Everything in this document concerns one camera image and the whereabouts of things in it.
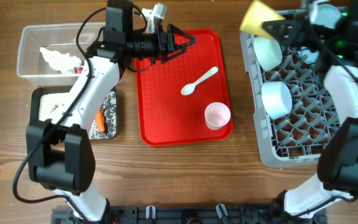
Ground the orange carrot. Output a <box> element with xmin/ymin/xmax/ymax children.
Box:
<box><xmin>95</xmin><ymin>108</ymin><xmax>106</xmax><ymax>133</ymax></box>

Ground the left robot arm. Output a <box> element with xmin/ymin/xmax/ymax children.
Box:
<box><xmin>12</xmin><ymin>24</ymin><xmax>196</xmax><ymax>223</ymax></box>

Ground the green bowl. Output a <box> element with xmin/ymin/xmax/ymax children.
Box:
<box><xmin>254</xmin><ymin>37</ymin><xmax>283</xmax><ymax>71</ymax></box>

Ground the light blue plate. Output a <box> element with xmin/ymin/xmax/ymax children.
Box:
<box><xmin>298</xmin><ymin>4</ymin><xmax>342</xmax><ymax>65</ymax></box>

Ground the white tissue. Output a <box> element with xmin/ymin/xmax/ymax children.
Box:
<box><xmin>40</xmin><ymin>47</ymin><xmax>83</xmax><ymax>74</ymax></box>

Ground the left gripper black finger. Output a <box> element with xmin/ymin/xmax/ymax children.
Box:
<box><xmin>167</xmin><ymin>24</ymin><xmax>196</xmax><ymax>45</ymax></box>
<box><xmin>160</xmin><ymin>44</ymin><xmax>187</xmax><ymax>63</ymax></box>

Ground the red snack wrapper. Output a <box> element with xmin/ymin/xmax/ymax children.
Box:
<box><xmin>74</xmin><ymin>67</ymin><xmax>83</xmax><ymax>74</ymax></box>

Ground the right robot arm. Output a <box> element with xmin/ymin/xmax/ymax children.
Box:
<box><xmin>262</xmin><ymin>2</ymin><xmax>358</xmax><ymax>218</ymax></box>

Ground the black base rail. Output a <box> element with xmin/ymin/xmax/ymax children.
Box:
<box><xmin>50</xmin><ymin>202</ymin><xmax>328</xmax><ymax>224</ymax></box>

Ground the white plastic spoon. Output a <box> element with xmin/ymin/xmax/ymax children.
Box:
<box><xmin>181</xmin><ymin>67</ymin><xmax>219</xmax><ymax>96</ymax></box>

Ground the red plastic tray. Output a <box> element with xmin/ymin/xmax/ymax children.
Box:
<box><xmin>135</xmin><ymin>29</ymin><xmax>233</xmax><ymax>147</ymax></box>

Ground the yellow plastic cup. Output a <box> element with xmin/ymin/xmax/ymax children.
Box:
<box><xmin>239</xmin><ymin>0</ymin><xmax>285</xmax><ymax>39</ymax></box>

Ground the black waste tray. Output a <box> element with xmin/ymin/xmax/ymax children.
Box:
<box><xmin>28</xmin><ymin>85</ymin><xmax>118</xmax><ymax>141</ymax></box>

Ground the grey dishwasher rack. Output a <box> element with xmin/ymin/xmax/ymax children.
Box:
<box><xmin>239</xmin><ymin>4</ymin><xmax>358</xmax><ymax>169</ymax></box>

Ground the blue bowl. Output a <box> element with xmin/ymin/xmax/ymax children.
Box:
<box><xmin>261</xmin><ymin>82</ymin><xmax>292</xmax><ymax>119</ymax></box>

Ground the pink plastic cup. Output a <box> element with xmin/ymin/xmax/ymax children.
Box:
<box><xmin>204</xmin><ymin>102</ymin><xmax>231</xmax><ymax>130</ymax></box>

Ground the clear plastic bin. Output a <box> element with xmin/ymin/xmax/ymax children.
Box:
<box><xmin>16</xmin><ymin>22</ymin><xmax>123</xmax><ymax>87</ymax></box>

